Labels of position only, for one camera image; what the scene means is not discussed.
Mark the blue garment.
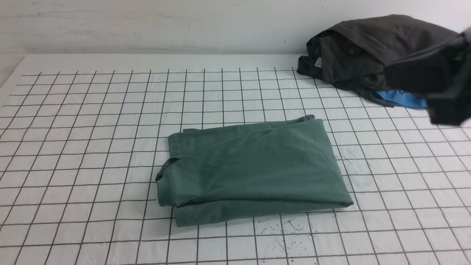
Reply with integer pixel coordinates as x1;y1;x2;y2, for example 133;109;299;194
375;89;428;109

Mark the white grid-patterned tablecloth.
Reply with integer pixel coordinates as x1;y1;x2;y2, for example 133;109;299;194
0;69;471;265

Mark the dark grey garment pile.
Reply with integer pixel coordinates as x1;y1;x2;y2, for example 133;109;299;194
297;14;458;107

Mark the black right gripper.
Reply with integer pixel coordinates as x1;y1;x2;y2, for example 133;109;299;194
384;28;471;126

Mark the green long-sleeved shirt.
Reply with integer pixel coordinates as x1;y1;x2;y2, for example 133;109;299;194
155;115;354;227

